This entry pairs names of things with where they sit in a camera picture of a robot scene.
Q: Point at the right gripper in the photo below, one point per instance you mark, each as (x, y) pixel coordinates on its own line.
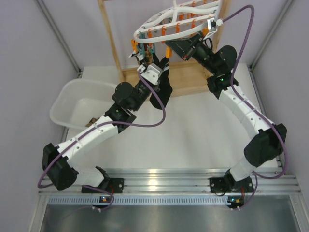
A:
(184, 47)

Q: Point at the orange clothespin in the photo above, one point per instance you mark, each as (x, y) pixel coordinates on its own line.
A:
(134, 45)
(168, 52)

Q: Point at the white clip hanger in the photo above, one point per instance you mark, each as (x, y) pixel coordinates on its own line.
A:
(178, 22)

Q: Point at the teal clothespin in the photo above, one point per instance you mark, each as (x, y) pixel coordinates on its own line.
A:
(141, 49)
(151, 48)

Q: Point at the black white patterned sock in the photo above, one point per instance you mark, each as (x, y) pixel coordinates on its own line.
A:
(142, 60)

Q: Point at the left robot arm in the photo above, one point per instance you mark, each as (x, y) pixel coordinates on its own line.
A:
(60, 162)

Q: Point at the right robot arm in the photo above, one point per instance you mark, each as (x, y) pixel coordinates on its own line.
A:
(266, 138)

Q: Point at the wooden tray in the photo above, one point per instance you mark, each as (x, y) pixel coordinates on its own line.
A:
(188, 77)

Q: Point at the striped colourful sock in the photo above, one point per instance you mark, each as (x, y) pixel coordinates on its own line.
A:
(148, 58)

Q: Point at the brown checkered sock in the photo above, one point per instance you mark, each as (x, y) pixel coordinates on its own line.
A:
(91, 122)

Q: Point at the white plastic bin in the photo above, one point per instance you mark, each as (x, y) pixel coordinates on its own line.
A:
(80, 101)

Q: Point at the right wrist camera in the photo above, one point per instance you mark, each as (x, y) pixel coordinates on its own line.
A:
(211, 27)

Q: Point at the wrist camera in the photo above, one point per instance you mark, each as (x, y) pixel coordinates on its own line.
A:
(211, 27)
(151, 73)

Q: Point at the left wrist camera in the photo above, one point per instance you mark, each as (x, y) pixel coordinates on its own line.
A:
(151, 73)

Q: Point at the left wooden post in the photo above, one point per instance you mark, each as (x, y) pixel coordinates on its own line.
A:
(104, 15)

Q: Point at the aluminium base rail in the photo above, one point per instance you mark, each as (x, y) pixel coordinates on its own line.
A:
(174, 187)

